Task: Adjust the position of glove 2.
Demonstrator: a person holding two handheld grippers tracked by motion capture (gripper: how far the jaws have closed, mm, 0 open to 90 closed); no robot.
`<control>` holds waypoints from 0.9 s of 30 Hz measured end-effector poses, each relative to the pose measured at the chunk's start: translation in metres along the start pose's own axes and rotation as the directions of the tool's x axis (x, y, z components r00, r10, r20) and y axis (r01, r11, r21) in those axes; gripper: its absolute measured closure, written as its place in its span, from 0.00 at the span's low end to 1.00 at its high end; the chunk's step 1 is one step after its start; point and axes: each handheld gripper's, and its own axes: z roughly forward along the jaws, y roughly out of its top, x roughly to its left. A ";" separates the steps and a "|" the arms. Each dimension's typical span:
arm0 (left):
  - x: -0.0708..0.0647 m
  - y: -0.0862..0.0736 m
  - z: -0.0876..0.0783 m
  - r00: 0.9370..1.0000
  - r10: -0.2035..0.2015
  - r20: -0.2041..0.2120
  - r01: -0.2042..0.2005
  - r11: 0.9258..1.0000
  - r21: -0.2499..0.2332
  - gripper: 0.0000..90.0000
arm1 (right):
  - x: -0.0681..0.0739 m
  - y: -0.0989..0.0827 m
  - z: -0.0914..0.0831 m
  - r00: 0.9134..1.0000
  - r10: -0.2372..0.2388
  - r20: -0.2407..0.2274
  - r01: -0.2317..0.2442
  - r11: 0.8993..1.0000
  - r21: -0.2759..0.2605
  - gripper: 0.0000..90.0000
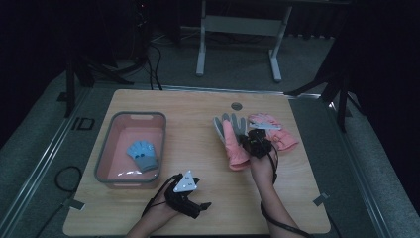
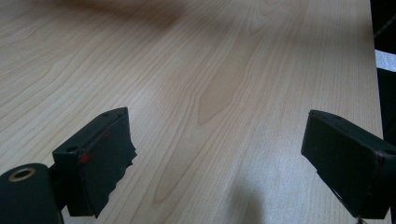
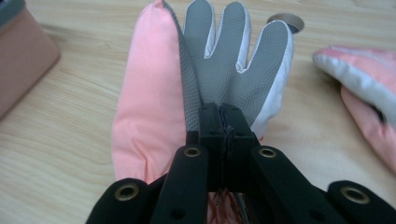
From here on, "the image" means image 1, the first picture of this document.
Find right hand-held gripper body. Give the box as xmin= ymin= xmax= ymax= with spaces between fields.
xmin=238 ymin=121 xmax=283 ymax=160

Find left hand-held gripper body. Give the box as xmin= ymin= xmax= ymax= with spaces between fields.
xmin=163 ymin=170 xmax=203 ymax=220

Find pink ski glove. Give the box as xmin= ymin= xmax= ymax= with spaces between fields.
xmin=212 ymin=112 xmax=251 ymax=172
xmin=247 ymin=113 xmax=300 ymax=152

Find light blue knit glove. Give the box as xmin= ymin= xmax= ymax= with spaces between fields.
xmin=126 ymin=142 xmax=142 ymax=159
xmin=128 ymin=140 xmax=159 ymax=173

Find pink plastic basket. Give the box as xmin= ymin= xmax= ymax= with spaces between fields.
xmin=93 ymin=111 xmax=167 ymax=190

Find person's right hand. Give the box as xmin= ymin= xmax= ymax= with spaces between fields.
xmin=249 ymin=150 xmax=279 ymax=187

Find person's left hand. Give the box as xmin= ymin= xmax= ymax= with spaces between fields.
xmin=144 ymin=186 xmax=182 ymax=223

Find grey tape piece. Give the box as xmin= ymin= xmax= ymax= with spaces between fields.
xmin=312 ymin=191 xmax=331 ymax=207
xmin=67 ymin=197 xmax=86 ymax=211

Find black tripod stand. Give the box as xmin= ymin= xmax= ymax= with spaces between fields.
xmin=56 ymin=54 xmax=135 ymax=119
xmin=282 ymin=63 xmax=366 ymax=134

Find black floor tape marks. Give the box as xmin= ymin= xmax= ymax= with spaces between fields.
xmin=70 ymin=116 xmax=96 ymax=131

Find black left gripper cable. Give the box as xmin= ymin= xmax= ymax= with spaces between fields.
xmin=141 ymin=173 xmax=183 ymax=218

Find grey metal desk frame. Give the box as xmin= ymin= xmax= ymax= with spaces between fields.
xmin=195 ymin=0 xmax=294 ymax=83

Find black floor cable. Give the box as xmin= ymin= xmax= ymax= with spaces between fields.
xmin=34 ymin=165 xmax=83 ymax=238

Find black hanging cables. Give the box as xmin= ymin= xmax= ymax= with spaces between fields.
xmin=144 ymin=41 xmax=165 ymax=91

